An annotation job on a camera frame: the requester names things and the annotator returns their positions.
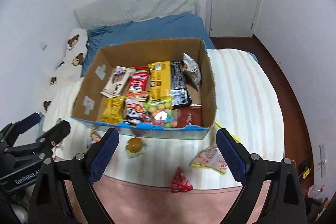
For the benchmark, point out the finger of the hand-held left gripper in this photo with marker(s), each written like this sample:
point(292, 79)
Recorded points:
point(27, 121)
point(56, 134)

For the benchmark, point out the large yellow black snack packet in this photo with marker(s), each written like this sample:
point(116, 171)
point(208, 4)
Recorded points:
point(160, 79)

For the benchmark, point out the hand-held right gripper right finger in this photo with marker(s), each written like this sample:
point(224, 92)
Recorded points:
point(233, 158)

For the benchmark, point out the dark red snack packet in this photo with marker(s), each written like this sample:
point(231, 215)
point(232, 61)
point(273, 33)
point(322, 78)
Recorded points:
point(189, 116)

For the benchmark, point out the cardboard box blue print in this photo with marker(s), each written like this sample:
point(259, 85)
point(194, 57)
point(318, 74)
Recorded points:
point(89, 90)

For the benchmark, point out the yellow plug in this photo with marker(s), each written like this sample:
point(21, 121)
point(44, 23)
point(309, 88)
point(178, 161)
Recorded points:
point(305, 173)

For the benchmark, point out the small yellow snack packet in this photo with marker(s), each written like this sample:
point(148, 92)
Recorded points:
point(113, 109)

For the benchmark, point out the white red panda snack packet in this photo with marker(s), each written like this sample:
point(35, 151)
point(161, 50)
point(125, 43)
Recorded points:
point(134, 111)

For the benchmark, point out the striped pink blanket cat print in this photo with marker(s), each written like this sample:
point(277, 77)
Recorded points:
point(249, 108)

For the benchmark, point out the silver snack packet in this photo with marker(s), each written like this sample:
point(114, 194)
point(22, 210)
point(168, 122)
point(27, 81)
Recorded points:
point(191, 66)

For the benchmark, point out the white power strip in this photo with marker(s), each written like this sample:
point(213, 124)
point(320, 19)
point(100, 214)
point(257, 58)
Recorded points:
point(322, 158)

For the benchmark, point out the white bear print pillow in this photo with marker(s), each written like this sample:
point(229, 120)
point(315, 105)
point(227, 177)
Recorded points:
point(74, 56)

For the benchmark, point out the long red snack packet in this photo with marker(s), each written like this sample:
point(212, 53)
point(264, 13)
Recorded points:
point(137, 82)

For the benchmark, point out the small red triangular packet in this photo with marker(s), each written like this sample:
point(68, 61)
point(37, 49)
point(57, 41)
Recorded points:
point(180, 182)

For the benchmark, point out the white chocolate stick packet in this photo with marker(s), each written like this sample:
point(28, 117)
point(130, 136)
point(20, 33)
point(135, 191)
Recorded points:
point(115, 81)

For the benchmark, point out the round orange wrapped snack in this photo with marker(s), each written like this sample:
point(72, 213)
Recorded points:
point(134, 145)

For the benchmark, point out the colourful candy ball bag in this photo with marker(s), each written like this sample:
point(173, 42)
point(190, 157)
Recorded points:
point(162, 115)

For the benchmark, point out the pile of clutter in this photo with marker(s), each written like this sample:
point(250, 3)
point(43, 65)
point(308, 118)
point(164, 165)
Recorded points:
point(315, 195)

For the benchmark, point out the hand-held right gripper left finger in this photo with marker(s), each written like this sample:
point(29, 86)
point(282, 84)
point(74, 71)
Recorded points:
point(101, 157)

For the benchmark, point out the blue bed sheet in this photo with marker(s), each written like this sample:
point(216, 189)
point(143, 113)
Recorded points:
point(157, 28)

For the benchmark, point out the white wall socket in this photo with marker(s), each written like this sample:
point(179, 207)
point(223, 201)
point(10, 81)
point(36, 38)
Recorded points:
point(42, 45)

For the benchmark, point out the orange panda snack packet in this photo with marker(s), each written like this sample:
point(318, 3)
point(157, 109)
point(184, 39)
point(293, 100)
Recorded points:
point(94, 138)

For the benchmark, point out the grey pillow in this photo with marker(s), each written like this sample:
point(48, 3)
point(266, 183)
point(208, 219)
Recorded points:
point(136, 5)

